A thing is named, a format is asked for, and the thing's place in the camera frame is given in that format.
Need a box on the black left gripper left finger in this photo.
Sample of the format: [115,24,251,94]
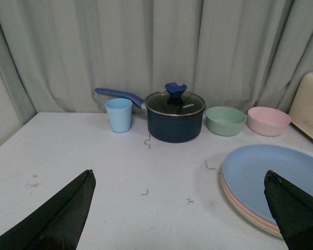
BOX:
[0,172,84,244]

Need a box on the pink bowl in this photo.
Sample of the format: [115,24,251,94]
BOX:
[248,107,291,137]

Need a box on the blue plate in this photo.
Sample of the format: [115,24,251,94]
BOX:
[222,144,313,226]

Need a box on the cream toaster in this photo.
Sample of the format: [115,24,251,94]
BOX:
[288,72,313,139]

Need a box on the light blue cup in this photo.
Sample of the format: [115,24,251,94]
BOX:
[105,98,133,133]

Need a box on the dark blue saucepan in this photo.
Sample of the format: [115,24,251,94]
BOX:
[95,87,205,143]

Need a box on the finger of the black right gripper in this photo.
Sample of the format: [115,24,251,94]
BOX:
[272,172,313,197]
[264,170,313,249]

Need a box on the pink plate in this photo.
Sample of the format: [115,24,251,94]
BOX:
[220,171,282,238]

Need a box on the green bowl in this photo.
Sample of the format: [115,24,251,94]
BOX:
[206,106,247,136]

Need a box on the cream plate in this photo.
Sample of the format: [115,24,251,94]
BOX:
[220,177,284,239]

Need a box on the glass pot lid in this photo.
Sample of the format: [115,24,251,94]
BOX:
[145,82,206,117]

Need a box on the grey curtain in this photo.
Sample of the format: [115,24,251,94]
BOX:
[0,0,313,157]

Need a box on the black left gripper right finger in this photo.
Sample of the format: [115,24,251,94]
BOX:
[27,170,96,249]

